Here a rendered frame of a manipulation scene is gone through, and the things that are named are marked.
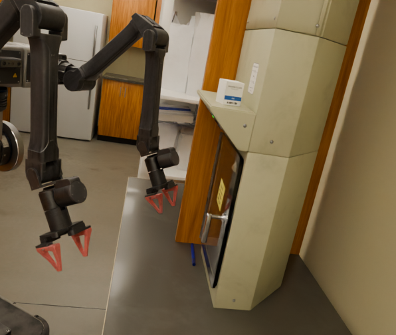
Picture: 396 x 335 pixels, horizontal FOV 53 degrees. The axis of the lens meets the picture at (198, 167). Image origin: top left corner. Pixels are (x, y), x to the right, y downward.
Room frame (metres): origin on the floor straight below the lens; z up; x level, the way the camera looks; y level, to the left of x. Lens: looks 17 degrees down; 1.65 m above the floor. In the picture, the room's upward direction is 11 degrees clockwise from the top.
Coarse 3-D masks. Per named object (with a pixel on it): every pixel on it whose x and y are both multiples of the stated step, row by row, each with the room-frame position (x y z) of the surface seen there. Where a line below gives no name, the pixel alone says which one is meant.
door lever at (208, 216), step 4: (208, 216) 1.01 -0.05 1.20; (212, 216) 1.02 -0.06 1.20; (216, 216) 1.02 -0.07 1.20; (220, 216) 1.02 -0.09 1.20; (224, 216) 1.02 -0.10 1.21; (208, 220) 1.01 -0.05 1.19; (204, 224) 1.02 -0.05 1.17; (208, 224) 1.01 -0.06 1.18; (204, 228) 1.01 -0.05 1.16; (208, 228) 1.01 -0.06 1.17; (204, 232) 1.01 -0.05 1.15; (208, 232) 1.02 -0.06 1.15; (204, 236) 1.01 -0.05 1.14; (204, 240) 1.01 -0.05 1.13
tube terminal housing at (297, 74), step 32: (256, 32) 1.14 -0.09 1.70; (288, 32) 0.98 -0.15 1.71; (288, 64) 0.99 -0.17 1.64; (320, 64) 1.03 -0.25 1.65; (256, 96) 1.01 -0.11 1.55; (288, 96) 0.99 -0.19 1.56; (320, 96) 1.08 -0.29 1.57; (256, 128) 0.98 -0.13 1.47; (288, 128) 0.99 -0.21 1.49; (320, 128) 1.13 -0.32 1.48; (256, 160) 0.98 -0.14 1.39; (288, 160) 1.00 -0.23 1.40; (256, 192) 0.99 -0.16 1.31; (288, 192) 1.04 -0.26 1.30; (256, 224) 0.99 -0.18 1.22; (288, 224) 1.09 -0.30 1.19; (224, 256) 0.98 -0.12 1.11; (256, 256) 0.99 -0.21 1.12; (288, 256) 1.15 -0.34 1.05; (224, 288) 0.98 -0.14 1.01; (256, 288) 1.00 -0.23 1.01
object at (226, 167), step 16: (224, 144) 1.21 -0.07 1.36; (224, 160) 1.16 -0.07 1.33; (240, 160) 0.99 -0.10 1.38; (224, 176) 1.12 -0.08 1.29; (208, 208) 1.25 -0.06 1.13; (224, 208) 1.04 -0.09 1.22; (224, 224) 1.00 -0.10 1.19; (208, 240) 1.16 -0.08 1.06; (224, 240) 0.98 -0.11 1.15; (208, 256) 1.11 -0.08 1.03; (208, 272) 1.07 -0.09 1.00
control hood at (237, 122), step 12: (204, 96) 1.12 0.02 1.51; (216, 96) 1.17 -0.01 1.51; (216, 108) 0.96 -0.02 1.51; (228, 108) 0.97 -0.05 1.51; (240, 108) 1.01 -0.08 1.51; (228, 120) 0.97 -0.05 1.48; (240, 120) 0.97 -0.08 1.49; (252, 120) 0.98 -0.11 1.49; (228, 132) 0.97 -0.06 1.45; (240, 132) 0.97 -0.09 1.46; (240, 144) 0.97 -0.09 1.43
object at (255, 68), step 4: (256, 64) 1.07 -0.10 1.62; (252, 68) 1.10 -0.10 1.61; (256, 68) 1.06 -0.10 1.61; (252, 72) 1.09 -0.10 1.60; (256, 72) 1.05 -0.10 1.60; (252, 76) 1.08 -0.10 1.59; (252, 80) 1.08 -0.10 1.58; (252, 84) 1.07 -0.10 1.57; (248, 88) 1.10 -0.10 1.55; (252, 88) 1.06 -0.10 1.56; (248, 92) 1.09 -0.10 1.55; (252, 92) 1.05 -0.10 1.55
